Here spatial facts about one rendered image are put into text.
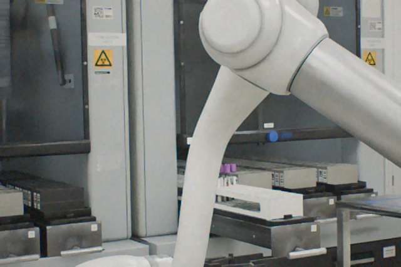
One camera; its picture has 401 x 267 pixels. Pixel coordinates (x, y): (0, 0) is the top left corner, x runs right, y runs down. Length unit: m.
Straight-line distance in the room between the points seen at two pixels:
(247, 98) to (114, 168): 0.71
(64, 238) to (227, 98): 0.67
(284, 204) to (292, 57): 0.72
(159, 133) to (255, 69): 0.92
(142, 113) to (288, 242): 0.52
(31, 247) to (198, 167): 0.60
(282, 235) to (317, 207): 0.46
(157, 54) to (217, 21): 0.93
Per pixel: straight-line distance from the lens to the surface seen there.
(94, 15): 2.03
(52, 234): 1.91
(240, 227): 1.91
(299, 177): 2.32
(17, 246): 1.88
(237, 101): 1.40
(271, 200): 1.84
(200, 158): 1.42
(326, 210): 2.29
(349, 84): 1.19
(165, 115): 2.10
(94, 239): 1.94
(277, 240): 1.82
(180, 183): 2.18
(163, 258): 1.59
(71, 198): 1.99
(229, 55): 1.17
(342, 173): 2.42
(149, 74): 2.08
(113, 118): 2.04
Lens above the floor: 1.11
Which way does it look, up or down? 3 degrees down
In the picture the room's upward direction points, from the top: 1 degrees counter-clockwise
